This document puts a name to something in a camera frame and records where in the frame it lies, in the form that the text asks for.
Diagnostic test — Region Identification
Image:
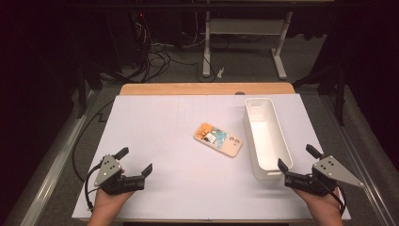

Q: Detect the red cable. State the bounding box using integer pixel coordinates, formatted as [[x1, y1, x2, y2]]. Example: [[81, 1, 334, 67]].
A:
[[137, 12, 151, 36]]

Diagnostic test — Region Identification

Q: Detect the person's right hand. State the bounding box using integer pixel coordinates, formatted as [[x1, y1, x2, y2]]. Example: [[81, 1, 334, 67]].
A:
[[293, 186, 344, 218]]

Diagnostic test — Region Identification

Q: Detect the white table mat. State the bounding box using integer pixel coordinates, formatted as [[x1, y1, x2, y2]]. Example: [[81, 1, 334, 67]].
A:
[[72, 93, 352, 220]]

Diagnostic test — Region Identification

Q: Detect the white plastic storage bin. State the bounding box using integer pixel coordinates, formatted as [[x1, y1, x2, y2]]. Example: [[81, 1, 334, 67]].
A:
[[243, 97, 295, 181]]

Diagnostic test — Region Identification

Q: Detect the aluminium floor rail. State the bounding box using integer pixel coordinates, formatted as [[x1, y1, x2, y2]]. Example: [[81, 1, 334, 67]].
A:
[[319, 93, 399, 226], [18, 89, 97, 226]]

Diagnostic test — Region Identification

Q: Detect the long black floor cable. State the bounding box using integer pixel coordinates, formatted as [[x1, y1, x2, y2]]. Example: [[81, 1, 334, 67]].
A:
[[72, 99, 116, 184]]

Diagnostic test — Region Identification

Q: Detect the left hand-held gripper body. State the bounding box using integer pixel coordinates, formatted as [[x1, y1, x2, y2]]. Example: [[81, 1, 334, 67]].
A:
[[93, 153, 147, 196]]

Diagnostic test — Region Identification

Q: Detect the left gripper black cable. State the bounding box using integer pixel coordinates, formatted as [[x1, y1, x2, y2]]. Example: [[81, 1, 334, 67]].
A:
[[84, 165, 104, 212]]

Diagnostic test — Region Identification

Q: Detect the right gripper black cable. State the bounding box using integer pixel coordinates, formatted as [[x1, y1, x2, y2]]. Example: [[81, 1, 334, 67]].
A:
[[324, 184, 346, 217]]

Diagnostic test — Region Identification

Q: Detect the black tripod stand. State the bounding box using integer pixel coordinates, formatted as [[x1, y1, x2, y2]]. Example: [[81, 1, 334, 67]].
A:
[[74, 60, 126, 121], [293, 60, 346, 127]]

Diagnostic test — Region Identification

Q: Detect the white metal stand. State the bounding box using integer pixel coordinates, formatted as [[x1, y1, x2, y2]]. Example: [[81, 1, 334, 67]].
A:
[[201, 0, 334, 81]]

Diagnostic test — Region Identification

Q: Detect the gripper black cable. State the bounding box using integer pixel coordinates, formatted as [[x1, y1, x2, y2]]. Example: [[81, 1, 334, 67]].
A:
[[84, 165, 104, 212], [324, 184, 346, 217]]

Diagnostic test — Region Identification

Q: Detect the tangle of black cables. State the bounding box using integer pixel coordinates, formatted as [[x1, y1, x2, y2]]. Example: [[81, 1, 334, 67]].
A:
[[133, 12, 203, 84]]

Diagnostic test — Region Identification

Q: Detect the printed beige phone case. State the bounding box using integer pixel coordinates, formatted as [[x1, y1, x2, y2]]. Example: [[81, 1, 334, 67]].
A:
[[193, 122, 244, 158]]

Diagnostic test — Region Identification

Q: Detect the person's left hand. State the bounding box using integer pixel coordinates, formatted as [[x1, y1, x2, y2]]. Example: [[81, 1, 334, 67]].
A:
[[93, 188, 136, 215]]

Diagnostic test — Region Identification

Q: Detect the white cable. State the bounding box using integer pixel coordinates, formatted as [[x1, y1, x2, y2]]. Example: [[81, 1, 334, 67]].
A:
[[182, 10, 208, 49]]

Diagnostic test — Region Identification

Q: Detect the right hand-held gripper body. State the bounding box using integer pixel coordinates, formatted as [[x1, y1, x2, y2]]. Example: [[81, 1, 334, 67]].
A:
[[283, 154, 365, 198]]

